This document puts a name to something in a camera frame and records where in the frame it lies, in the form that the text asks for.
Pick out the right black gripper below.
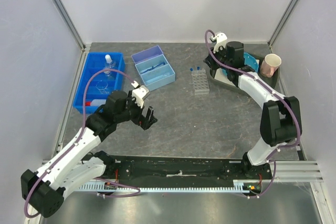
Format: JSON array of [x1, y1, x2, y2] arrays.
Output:
[[204, 45, 231, 71]]

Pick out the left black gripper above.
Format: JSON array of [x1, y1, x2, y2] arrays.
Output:
[[115, 91, 157, 130]]

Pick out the glass stirring pipette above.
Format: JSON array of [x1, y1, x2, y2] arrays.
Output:
[[148, 72, 171, 80]]

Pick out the red cap wash bottle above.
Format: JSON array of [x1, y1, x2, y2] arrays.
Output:
[[85, 99, 106, 107]]

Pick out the blue safety glasses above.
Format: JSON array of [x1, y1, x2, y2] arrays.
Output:
[[141, 62, 166, 74]]

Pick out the glass funnel dish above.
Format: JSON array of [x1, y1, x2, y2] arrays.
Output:
[[96, 80, 111, 95]]

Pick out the small glass beaker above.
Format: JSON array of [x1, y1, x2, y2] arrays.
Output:
[[103, 67, 115, 81]]

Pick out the clear flask white cap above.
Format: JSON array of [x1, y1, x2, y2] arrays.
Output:
[[105, 54, 116, 69]]

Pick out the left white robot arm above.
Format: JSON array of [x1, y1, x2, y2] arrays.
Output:
[[20, 86, 157, 218]]

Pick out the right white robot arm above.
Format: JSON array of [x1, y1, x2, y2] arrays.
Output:
[[204, 41, 302, 179]]

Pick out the white paper sheet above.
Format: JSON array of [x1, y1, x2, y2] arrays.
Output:
[[214, 69, 228, 82]]

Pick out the teal dotted plate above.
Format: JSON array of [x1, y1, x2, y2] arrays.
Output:
[[224, 52, 259, 72]]

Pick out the clear test tube rack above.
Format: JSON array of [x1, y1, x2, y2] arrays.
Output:
[[191, 69, 209, 95]]

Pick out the light blue box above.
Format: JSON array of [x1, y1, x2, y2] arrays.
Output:
[[140, 65, 175, 91], [135, 54, 169, 75]]

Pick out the pink paper cup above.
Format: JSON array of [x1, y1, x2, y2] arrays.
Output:
[[260, 54, 282, 78]]

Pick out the dark grey tray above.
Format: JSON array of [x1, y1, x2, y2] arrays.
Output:
[[209, 53, 280, 95]]

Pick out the blue compartment bin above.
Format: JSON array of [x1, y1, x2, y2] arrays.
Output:
[[73, 52, 125, 114]]

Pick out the purple plastic box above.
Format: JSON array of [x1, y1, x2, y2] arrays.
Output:
[[131, 45, 163, 64]]

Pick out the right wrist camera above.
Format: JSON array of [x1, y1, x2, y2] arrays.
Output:
[[212, 32, 228, 53]]

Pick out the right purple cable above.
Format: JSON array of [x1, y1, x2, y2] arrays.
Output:
[[204, 29, 301, 200]]

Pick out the purple cable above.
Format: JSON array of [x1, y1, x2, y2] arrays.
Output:
[[24, 68, 142, 218], [204, 29, 301, 200]]

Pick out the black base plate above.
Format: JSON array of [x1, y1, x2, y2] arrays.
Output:
[[101, 156, 272, 188]]

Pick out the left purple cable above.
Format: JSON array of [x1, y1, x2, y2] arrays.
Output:
[[24, 68, 142, 218]]

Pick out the light blue cable duct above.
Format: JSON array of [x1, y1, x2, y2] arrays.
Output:
[[76, 180, 263, 193]]

